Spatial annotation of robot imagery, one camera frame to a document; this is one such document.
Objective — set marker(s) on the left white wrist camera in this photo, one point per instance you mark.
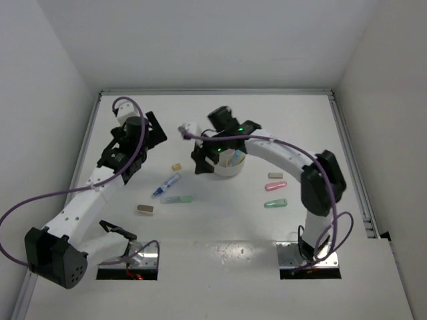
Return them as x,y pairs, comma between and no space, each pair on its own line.
125,111

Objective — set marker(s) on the green highlighter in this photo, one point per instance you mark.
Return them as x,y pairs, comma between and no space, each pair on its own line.
176,199
277,203

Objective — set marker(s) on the blue highlighter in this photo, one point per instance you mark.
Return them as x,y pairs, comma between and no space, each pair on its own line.
238,157

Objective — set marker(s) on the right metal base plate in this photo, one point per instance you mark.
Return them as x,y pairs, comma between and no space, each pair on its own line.
289,258

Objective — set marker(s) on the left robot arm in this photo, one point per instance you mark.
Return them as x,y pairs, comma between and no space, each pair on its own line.
57,252

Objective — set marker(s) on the pink highlighter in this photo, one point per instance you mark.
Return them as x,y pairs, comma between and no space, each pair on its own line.
275,186

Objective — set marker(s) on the aluminium frame rail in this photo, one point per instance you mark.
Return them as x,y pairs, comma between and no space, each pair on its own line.
30,279
235,91
362,196

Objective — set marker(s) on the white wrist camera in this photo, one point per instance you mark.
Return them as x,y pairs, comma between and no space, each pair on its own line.
125,111
191,131

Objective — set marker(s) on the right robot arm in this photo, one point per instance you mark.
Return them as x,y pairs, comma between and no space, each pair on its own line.
322,183

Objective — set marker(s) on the clear blue glue bottle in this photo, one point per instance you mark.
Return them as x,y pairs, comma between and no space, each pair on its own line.
166,185

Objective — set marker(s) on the metal base plate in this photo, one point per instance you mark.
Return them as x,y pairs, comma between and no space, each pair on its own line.
289,258
138,256

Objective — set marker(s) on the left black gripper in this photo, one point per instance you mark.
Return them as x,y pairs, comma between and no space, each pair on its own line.
154,135

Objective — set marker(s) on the brown white eraser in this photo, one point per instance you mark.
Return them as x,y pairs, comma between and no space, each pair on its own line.
145,209

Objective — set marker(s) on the left aluminium frame rail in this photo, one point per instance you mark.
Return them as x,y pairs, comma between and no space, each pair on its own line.
30,279

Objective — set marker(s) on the yellow highlighter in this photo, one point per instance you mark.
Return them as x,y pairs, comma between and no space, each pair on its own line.
226,156

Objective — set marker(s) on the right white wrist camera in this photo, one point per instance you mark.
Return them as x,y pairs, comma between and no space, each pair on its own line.
191,131

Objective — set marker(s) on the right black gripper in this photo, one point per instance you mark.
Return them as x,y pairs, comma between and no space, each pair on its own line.
199,156

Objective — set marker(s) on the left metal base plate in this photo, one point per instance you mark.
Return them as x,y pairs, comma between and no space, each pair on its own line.
138,256

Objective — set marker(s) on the small yellow eraser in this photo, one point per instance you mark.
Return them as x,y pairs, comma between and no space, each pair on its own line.
176,167

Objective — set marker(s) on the grey eraser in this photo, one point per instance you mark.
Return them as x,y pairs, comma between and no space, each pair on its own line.
275,175

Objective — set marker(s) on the white round divided organizer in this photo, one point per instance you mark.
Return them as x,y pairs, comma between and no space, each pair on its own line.
228,171

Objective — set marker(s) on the right aluminium frame rail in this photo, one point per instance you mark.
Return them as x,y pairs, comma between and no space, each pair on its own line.
362,196

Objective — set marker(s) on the green highlighter left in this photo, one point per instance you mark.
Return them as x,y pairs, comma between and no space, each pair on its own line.
176,199

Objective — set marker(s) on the green highlighter right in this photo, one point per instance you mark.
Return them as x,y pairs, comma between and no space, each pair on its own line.
277,203

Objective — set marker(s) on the back aluminium frame rail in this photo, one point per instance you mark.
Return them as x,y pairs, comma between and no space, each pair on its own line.
235,91

